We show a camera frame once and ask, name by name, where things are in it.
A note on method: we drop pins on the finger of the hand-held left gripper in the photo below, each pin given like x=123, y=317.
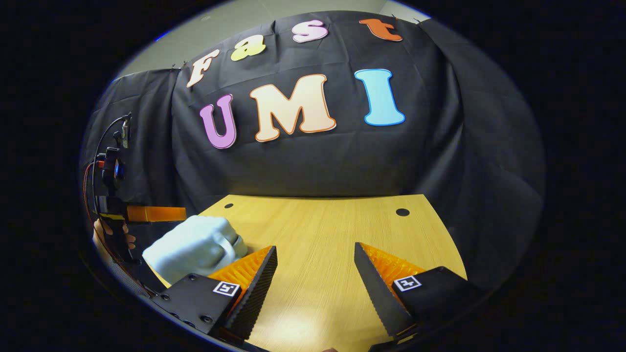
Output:
x=156, y=214

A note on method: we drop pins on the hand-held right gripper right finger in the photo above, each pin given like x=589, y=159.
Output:
x=379, y=293

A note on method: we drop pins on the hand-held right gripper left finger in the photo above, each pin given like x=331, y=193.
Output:
x=254, y=298

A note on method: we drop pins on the light blue suitcase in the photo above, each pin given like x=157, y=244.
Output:
x=195, y=247

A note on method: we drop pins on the black backdrop cloth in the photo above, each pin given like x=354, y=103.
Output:
x=318, y=161

